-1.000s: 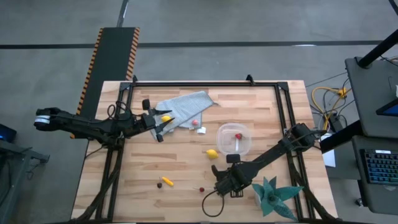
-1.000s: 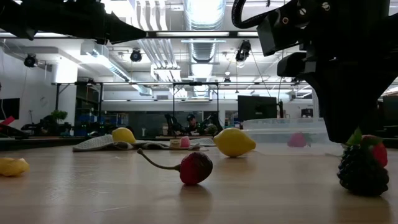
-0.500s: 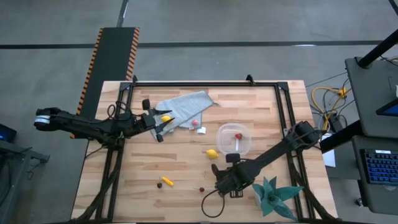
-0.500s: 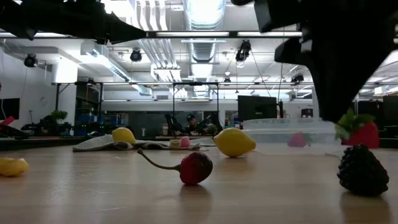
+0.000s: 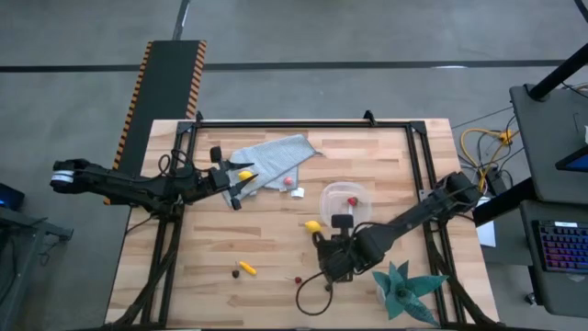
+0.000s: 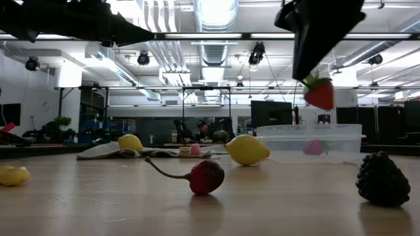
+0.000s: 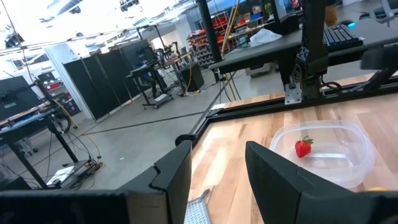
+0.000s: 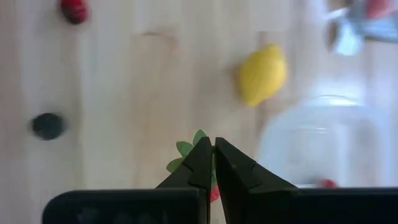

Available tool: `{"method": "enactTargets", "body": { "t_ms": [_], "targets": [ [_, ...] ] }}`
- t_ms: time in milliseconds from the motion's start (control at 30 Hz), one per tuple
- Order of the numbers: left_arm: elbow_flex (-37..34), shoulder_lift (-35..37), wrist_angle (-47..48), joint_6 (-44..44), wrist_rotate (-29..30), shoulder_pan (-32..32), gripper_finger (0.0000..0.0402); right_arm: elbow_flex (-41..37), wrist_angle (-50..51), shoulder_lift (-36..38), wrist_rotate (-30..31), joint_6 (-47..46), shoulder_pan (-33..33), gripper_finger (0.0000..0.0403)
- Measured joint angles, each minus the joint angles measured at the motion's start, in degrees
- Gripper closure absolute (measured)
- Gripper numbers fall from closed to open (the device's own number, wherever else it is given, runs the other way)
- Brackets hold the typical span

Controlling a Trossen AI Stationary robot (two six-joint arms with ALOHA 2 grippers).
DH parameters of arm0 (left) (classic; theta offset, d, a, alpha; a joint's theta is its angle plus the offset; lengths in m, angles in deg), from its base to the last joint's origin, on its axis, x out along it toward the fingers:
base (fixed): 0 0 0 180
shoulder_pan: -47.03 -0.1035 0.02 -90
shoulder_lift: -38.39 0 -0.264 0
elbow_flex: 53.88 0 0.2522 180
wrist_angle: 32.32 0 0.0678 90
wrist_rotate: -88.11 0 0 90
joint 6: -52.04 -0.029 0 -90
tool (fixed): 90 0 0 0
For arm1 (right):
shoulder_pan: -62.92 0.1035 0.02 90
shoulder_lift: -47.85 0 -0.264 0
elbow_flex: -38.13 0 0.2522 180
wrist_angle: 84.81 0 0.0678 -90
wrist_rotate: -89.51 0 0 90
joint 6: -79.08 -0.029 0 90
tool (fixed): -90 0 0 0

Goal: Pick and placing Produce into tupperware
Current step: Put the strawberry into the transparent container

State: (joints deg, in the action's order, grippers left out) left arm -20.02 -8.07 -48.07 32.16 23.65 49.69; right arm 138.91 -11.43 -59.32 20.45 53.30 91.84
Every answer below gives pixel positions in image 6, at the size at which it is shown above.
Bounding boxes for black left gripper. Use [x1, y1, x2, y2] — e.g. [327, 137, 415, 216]
[0, 0, 155, 47]

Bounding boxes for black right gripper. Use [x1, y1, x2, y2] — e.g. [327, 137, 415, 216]
[274, 0, 367, 81]

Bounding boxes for clear plastic tupperware container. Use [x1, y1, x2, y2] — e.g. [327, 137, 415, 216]
[255, 123, 368, 165]

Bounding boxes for yellow toy lemon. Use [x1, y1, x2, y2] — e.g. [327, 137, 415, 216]
[225, 134, 271, 167]
[117, 134, 144, 152]

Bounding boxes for dark toy blackberry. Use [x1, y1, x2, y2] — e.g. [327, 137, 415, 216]
[355, 151, 411, 208]

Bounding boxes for dark red toy cherry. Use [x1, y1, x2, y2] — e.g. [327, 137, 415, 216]
[144, 156, 226, 197]

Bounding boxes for elongated yellow toy produce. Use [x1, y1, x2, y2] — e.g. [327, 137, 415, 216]
[0, 165, 32, 187]

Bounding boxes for large black monitor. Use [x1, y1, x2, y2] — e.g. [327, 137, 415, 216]
[251, 100, 293, 129]

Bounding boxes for black partition panels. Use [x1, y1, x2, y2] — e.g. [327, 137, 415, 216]
[336, 100, 420, 145]

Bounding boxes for green potted plant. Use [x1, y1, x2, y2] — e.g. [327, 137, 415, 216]
[54, 115, 72, 130]

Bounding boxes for person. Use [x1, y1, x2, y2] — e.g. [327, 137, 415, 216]
[194, 119, 216, 144]

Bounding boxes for grey-blue waffle cloth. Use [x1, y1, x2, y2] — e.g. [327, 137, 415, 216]
[76, 141, 228, 161]

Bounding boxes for black ceiling-hung camera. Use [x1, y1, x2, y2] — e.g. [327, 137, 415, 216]
[25, 56, 40, 72]
[367, 54, 384, 66]
[136, 51, 151, 66]
[248, 41, 266, 66]

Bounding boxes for black background station frame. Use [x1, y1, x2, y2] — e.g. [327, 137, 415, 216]
[182, 86, 232, 132]
[54, 85, 111, 132]

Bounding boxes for silver ceiling duct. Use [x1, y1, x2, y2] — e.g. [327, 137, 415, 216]
[193, 0, 240, 68]

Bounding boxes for black wall monitor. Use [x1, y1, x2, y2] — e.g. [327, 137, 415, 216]
[0, 103, 22, 127]

